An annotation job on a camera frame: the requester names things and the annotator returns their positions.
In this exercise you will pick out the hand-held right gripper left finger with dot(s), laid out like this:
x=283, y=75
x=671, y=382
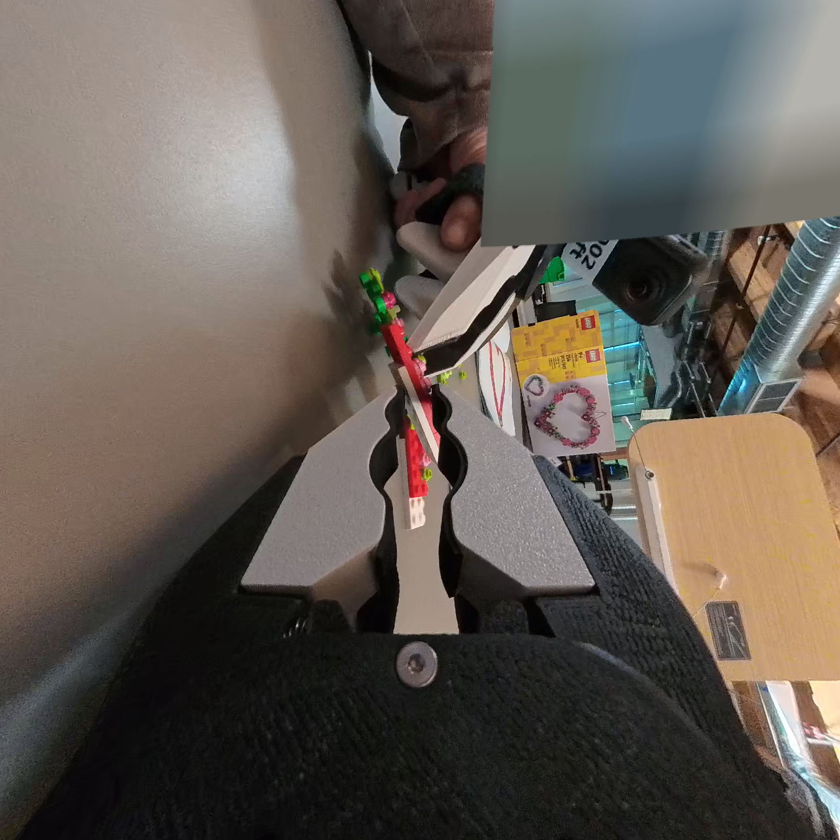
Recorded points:
x=315, y=518

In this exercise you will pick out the person's left hand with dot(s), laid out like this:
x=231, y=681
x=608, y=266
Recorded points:
x=463, y=226

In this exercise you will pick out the yellow and white lego box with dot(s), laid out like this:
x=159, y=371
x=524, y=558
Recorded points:
x=564, y=367

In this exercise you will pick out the black label plate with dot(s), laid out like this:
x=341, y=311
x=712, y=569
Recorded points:
x=730, y=630

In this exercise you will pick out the red lego strip with flowers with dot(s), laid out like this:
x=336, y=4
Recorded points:
x=415, y=459

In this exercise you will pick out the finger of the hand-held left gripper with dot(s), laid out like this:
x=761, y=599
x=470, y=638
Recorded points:
x=472, y=295
x=469, y=348

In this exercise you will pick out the white instruction sheet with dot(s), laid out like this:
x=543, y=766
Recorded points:
x=499, y=394

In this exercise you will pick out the person's left forearm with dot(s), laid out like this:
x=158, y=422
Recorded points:
x=426, y=65

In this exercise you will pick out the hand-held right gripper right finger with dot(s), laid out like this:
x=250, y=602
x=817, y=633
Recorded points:
x=512, y=525

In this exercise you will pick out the silver ventilation duct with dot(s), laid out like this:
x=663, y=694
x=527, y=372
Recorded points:
x=781, y=315

